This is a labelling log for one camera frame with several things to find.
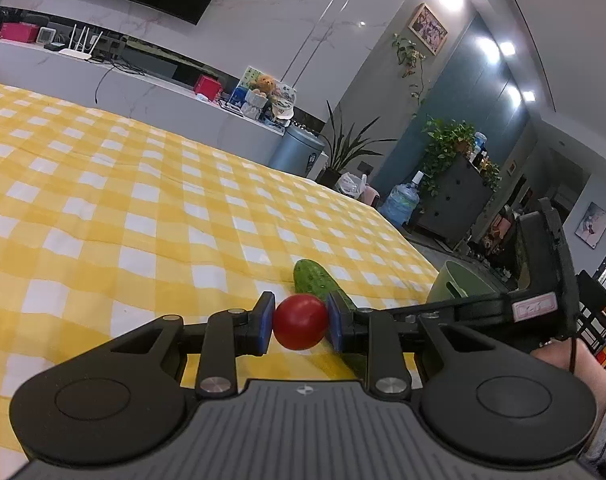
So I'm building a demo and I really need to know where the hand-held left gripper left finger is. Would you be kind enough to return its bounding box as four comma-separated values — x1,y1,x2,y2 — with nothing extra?
95,291,277,397

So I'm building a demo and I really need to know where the grey-blue trash can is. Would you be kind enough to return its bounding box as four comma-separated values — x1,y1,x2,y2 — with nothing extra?
268,125,326,178

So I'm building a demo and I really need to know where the person's right forearm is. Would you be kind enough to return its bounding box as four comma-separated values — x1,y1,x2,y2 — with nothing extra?
530,339,606,478

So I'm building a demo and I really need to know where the leafy green pothos plant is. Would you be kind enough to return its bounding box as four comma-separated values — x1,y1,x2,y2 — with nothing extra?
420,116,501,196

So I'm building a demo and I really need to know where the framed floral wall picture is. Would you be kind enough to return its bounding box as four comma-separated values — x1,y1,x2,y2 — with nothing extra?
576,201,606,249

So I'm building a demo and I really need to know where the white knitted basket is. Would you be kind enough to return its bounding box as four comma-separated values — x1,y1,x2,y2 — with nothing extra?
242,89,270,120

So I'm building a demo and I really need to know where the red box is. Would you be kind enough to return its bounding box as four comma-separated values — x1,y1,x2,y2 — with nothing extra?
194,75,223,98

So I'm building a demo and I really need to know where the black cable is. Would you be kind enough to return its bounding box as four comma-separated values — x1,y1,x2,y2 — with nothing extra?
94,62,118,106

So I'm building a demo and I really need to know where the hanging vine plant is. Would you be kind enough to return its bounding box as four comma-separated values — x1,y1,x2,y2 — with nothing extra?
390,32,429,118

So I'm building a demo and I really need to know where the potted long-leaf plant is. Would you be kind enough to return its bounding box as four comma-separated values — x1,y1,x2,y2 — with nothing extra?
317,101,399,188

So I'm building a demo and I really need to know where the white router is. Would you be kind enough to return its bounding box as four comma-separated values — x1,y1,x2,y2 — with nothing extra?
58,25,104,62

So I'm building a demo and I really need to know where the green cucumber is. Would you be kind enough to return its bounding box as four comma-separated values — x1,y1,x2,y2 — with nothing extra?
293,258,371,386

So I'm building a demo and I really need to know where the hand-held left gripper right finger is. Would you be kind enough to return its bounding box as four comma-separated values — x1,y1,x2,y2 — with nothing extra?
325,292,490,396

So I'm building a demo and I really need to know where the dark grey cabinet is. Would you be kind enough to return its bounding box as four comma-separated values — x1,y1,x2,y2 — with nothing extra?
415,155,496,251

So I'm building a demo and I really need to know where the white plastic bag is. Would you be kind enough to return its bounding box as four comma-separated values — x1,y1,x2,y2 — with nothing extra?
337,172,369,200

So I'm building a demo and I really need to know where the red tomato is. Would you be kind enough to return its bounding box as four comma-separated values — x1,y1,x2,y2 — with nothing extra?
273,294,329,350

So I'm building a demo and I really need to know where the pink rectangular box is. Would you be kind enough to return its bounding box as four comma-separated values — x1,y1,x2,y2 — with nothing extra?
0,22,40,45

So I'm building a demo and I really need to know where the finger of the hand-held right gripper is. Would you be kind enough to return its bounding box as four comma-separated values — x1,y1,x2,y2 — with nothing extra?
390,296,515,321

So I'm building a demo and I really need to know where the yellow checked tablecloth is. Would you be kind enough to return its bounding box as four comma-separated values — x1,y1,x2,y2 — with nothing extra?
0,81,440,456

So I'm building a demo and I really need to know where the green plastic bowl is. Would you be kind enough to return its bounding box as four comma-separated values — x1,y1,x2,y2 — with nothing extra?
425,259,509,306

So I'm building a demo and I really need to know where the black chair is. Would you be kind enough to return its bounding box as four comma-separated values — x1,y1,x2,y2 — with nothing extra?
576,270,606,356

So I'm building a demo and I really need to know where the blue water jug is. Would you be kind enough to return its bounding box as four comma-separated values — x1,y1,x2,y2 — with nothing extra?
379,171,425,227

